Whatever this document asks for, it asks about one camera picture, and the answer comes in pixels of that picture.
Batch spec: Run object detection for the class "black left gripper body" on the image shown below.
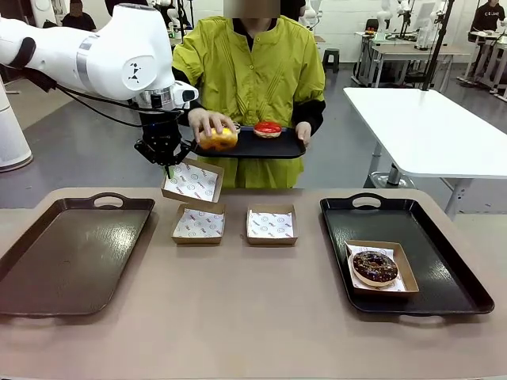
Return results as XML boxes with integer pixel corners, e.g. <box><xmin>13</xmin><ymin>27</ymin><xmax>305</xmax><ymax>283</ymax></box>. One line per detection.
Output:
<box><xmin>140</xmin><ymin>110</ymin><xmax>187</xmax><ymax>165</ymax></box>

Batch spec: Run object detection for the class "white printed paper liner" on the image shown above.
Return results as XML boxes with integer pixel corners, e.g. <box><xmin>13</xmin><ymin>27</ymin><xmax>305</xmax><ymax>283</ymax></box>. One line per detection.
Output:
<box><xmin>346</xmin><ymin>244</ymin><xmax>407</xmax><ymax>293</ymax></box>
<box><xmin>247</xmin><ymin>211</ymin><xmax>293</xmax><ymax>239</ymax></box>
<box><xmin>165</xmin><ymin>162</ymin><xmax>219</xmax><ymax>201</ymax></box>
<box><xmin>173</xmin><ymin>209</ymin><xmax>225</xmax><ymax>238</ymax></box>

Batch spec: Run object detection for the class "kraft paper food box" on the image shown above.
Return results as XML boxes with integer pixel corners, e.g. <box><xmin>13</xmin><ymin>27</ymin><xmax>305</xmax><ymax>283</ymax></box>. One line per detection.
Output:
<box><xmin>246</xmin><ymin>203</ymin><xmax>299</xmax><ymax>246</ymax></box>
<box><xmin>170</xmin><ymin>203</ymin><xmax>227</xmax><ymax>246</ymax></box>
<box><xmin>345</xmin><ymin>239</ymin><xmax>420</xmax><ymax>298</ymax></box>
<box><xmin>160</xmin><ymin>158</ymin><xmax>226</xmax><ymax>203</ymax></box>

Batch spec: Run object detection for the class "yellow sprinkled donut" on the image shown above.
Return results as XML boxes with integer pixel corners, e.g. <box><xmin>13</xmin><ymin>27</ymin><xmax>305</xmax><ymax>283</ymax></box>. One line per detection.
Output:
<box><xmin>197</xmin><ymin>127</ymin><xmax>239</xmax><ymax>151</ymax></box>

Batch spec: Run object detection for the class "black handleless serving tray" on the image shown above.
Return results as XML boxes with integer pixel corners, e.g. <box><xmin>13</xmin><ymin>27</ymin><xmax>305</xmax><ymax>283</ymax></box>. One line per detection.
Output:
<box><xmin>192</xmin><ymin>125</ymin><xmax>308</xmax><ymax>160</ymax></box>

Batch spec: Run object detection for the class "red glazed donut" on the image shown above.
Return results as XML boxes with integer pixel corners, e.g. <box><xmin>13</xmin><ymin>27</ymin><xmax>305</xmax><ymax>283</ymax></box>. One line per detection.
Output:
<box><xmin>253</xmin><ymin>121</ymin><xmax>284</xmax><ymax>139</ymax></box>

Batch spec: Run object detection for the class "chocolate sprinkled donut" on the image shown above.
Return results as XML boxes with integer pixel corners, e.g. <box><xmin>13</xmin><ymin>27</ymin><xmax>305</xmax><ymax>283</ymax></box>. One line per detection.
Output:
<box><xmin>348</xmin><ymin>249</ymin><xmax>399</xmax><ymax>288</ymax></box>

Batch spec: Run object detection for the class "person's left forearm black sleeve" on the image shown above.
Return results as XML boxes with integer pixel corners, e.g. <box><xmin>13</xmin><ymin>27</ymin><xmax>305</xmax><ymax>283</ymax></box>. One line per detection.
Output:
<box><xmin>291</xmin><ymin>98</ymin><xmax>326</xmax><ymax>135</ymax></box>

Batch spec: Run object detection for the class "person's right hand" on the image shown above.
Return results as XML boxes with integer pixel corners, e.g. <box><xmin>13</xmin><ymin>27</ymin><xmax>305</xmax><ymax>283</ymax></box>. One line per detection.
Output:
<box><xmin>187</xmin><ymin>107</ymin><xmax>235</xmax><ymax>142</ymax></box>

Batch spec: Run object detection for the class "person's left hand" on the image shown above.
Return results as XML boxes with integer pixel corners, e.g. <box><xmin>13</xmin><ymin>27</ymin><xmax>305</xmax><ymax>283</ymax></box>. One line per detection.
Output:
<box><xmin>295</xmin><ymin>121</ymin><xmax>313</xmax><ymax>144</ymax></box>

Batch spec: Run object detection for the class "person in yellow-green jacket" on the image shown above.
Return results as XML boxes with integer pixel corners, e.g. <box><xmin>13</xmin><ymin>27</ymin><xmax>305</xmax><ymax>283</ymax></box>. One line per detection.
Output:
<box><xmin>172</xmin><ymin>0</ymin><xmax>328</xmax><ymax>189</ymax></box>

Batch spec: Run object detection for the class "background person in black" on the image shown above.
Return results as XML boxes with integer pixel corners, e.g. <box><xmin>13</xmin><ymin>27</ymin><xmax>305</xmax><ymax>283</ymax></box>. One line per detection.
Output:
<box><xmin>61</xmin><ymin>0</ymin><xmax>97</xmax><ymax>32</ymax></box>

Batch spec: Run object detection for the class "dark plastic stool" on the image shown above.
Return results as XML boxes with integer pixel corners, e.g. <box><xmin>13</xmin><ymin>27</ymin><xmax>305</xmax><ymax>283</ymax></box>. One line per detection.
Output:
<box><xmin>321</xmin><ymin>47</ymin><xmax>341</xmax><ymax>73</ymax></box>

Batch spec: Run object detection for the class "white side table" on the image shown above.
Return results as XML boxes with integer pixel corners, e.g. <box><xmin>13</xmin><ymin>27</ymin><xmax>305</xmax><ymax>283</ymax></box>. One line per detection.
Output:
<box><xmin>342</xmin><ymin>86</ymin><xmax>507</xmax><ymax>221</ymax></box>

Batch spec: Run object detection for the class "grey background desk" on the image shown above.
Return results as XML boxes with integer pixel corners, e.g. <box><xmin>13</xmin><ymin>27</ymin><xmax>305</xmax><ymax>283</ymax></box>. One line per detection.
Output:
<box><xmin>358</xmin><ymin>31</ymin><xmax>472</xmax><ymax>89</ymax></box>

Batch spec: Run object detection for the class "black vertical pole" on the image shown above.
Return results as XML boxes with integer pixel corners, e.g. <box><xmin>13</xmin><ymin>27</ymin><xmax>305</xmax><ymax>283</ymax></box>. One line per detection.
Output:
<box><xmin>421</xmin><ymin>0</ymin><xmax>455</xmax><ymax>92</ymax></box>

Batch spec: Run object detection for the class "background person with printed shirt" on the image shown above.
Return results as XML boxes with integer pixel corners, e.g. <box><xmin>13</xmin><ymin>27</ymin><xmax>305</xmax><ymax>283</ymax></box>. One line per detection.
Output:
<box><xmin>471</xmin><ymin>0</ymin><xmax>507</xmax><ymax>33</ymax></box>

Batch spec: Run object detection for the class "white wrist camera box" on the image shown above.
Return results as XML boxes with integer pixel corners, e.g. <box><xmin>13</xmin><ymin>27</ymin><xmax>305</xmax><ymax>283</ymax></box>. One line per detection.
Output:
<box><xmin>172</xmin><ymin>81</ymin><xmax>200</xmax><ymax>108</ymax></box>

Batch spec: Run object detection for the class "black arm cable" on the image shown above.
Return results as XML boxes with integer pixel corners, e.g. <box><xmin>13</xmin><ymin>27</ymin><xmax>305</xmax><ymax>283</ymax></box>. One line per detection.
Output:
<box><xmin>23</xmin><ymin>66</ymin><xmax>144</xmax><ymax>128</ymax></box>

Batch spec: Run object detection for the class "dark brown tray with handles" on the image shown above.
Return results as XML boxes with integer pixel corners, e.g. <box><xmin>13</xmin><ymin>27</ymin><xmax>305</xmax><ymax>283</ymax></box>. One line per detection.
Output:
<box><xmin>0</xmin><ymin>192</ymin><xmax>156</xmax><ymax>317</ymax></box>

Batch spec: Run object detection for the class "white cylindrical pedestal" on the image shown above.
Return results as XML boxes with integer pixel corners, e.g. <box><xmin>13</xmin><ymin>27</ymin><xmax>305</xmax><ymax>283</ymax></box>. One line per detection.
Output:
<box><xmin>0</xmin><ymin>74</ymin><xmax>33</xmax><ymax>173</ymax></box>

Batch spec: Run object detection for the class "black serving tray with handles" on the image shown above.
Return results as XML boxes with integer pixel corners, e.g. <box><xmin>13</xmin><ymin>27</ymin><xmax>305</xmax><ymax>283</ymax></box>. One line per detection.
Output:
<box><xmin>319</xmin><ymin>192</ymin><xmax>495</xmax><ymax>317</ymax></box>

